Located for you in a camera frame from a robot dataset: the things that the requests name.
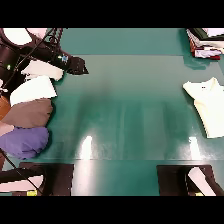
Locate brown garment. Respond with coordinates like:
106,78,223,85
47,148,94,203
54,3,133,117
0,97,55,130

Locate cream T-shirt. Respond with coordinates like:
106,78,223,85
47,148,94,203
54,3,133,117
182,76,224,140

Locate white garment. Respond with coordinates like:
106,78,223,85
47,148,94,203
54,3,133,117
185,28,224,52
20,59,65,82
9,75,58,108

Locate purple garment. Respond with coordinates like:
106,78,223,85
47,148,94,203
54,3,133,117
0,126,51,161

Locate red garment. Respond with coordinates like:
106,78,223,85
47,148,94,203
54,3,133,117
189,39,222,61

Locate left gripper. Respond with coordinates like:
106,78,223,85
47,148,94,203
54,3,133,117
67,56,90,76

